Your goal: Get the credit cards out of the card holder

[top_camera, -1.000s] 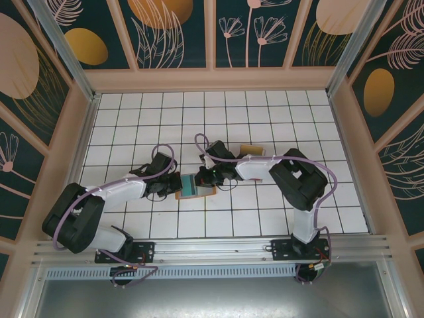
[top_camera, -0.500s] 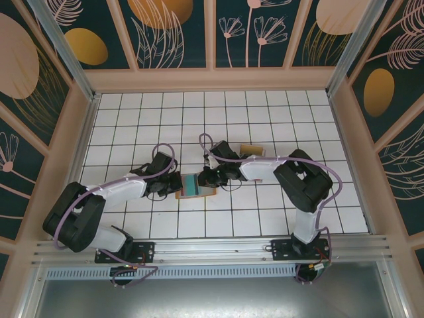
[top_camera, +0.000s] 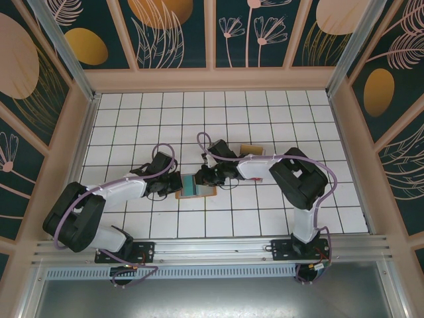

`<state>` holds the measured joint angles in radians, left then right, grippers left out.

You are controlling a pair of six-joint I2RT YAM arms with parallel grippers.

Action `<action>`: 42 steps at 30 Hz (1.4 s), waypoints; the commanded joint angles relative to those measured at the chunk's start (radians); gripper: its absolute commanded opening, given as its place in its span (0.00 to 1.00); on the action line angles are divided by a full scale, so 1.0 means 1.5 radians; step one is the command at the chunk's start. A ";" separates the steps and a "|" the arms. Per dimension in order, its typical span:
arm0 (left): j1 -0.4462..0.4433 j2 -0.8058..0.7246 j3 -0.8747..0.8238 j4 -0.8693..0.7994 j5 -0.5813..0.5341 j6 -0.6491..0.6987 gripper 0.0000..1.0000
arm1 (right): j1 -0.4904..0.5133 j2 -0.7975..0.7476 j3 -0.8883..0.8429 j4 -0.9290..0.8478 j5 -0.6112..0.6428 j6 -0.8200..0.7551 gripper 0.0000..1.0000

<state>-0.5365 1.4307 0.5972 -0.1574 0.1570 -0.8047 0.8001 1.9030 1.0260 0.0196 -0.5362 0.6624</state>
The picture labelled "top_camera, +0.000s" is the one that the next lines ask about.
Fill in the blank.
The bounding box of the teal credit card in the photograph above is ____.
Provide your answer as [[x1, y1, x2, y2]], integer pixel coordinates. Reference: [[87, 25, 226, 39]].
[[182, 174, 200, 197]]

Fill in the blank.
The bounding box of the orange leather card holder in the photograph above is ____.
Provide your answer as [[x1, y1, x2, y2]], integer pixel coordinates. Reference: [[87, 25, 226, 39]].
[[174, 172, 219, 200]]

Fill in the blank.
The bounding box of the grey metal sheet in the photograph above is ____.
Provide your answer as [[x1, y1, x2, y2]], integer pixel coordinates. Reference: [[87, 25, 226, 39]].
[[32, 277, 403, 318]]

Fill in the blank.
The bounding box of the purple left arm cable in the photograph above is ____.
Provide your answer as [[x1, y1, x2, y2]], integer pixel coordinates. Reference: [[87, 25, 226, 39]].
[[52, 142, 176, 289]]

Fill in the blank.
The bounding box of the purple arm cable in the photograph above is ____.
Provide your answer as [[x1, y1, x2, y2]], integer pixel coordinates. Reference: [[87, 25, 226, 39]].
[[197, 132, 339, 286], [52, 142, 176, 289]]

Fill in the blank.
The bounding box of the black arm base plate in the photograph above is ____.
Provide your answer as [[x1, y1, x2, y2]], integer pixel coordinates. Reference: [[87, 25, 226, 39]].
[[270, 238, 332, 263], [95, 240, 156, 264]]

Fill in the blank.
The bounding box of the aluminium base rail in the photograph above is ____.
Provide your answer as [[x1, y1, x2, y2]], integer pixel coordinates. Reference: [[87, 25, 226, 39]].
[[31, 234, 394, 266]]

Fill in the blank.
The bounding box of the aluminium side rail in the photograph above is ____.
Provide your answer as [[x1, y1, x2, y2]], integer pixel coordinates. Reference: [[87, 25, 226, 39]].
[[327, 94, 377, 237], [64, 94, 101, 188]]

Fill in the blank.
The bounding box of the slotted grey cable duct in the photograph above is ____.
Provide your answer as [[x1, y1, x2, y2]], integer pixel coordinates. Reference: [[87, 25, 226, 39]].
[[44, 266, 299, 280]]

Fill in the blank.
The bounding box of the black round cable port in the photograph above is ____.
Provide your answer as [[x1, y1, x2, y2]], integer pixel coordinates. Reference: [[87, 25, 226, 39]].
[[295, 261, 332, 286], [110, 264, 142, 288]]

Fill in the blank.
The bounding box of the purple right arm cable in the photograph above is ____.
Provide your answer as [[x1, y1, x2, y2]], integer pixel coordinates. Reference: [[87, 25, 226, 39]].
[[197, 132, 339, 286]]

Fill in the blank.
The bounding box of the aluminium corner post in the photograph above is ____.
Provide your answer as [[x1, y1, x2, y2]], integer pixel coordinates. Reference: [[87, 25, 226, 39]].
[[26, 0, 101, 102], [325, 0, 394, 99]]

